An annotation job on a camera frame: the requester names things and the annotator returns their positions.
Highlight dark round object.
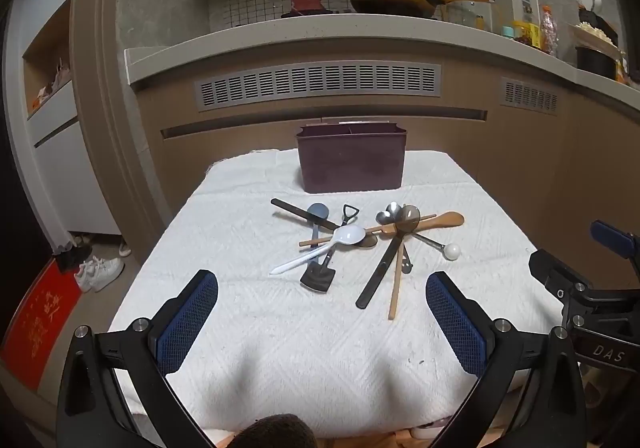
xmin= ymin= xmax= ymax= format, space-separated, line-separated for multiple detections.
xmin=232 ymin=415 xmax=319 ymax=448

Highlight black shoe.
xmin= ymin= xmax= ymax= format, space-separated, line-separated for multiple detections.
xmin=54 ymin=243 xmax=94 ymax=274

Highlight black wok with yellow handle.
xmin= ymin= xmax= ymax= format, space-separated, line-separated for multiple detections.
xmin=346 ymin=0 xmax=496 ymax=20

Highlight blue-grey plastic spoon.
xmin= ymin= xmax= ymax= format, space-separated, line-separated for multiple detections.
xmin=306 ymin=203 xmax=330 ymax=251

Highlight white sneaker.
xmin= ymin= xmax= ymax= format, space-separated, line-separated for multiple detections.
xmin=74 ymin=255 xmax=125 ymax=293

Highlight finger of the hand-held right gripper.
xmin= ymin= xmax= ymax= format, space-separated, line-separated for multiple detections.
xmin=528 ymin=249 xmax=594 ymax=301
xmin=590 ymin=220 xmax=640 ymax=262

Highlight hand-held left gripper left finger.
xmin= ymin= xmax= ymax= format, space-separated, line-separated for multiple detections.
xmin=56 ymin=269 xmax=236 ymax=448

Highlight short grey vent grille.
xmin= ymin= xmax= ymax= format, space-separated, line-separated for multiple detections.
xmin=500 ymin=76 xmax=560 ymax=117

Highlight metal utensil with slotted handle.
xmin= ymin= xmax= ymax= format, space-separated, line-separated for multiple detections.
xmin=387 ymin=200 xmax=414 ymax=275

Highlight bowl of pale food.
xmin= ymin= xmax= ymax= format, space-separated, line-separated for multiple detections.
xmin=570 ymin=20 xmax=619 ymax=49

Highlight purple plastic utensil holder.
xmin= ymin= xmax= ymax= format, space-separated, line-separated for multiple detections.
xmin=295 ymin=123 xmax=407 ymax=194

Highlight black pot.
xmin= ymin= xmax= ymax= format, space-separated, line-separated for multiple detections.
xmin=575 ymin=45 xmax=621 ymax=80

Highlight metal spoon with white ball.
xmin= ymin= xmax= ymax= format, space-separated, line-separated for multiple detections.
xmin=376 ymin=209 xmax=461 ymax=261

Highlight red floor mat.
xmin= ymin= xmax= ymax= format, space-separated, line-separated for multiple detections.
xmin=0 ymin=258 xmax=84 ymax=392

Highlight white shelf cabinet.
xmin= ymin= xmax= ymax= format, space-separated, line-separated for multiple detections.
xmin=4 ymin=0 xmax=124 ymax=240

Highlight yellow packet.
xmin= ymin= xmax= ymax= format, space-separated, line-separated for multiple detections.
xmin=514 ymin=20 xmax=542 ymax=49

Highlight white textured towel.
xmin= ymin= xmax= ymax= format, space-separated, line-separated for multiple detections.
xmin=107 ymin=148 xmax=566 ymax=440

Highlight orange-capped clear bottle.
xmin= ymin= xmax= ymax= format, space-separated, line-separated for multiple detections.
xmin=539 ymin=4 xmax=559 ymax=57

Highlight white plastic spoon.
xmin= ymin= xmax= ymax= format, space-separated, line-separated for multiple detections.
xmin=270 ymin=225 xmax=367 ymax=276

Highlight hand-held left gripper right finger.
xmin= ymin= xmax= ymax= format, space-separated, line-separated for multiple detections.
xmin=425 ymin=270 xmax=586 ymax=448

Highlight long grey vent grille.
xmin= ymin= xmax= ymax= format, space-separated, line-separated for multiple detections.
xmin=194 ymin=61 xmax=444 ymax=110

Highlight black shovel-shaped spoon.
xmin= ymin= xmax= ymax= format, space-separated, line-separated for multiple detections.
xmin=300 ymin=204 xmax=361 ymax=295

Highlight kitchen counter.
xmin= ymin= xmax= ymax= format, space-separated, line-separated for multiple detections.
xmin=123 ymin=10 xmax=640 ymax=91

